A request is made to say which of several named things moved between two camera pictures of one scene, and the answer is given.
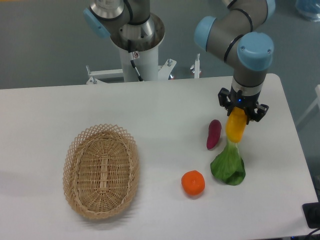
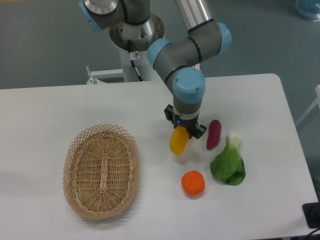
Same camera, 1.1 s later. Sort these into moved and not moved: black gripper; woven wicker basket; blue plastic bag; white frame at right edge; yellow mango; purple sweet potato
Moved: black gripper; yellow mango
Not moved: white frame at right edge; woven wicker basket; purple sweet potato; blue plastic bag
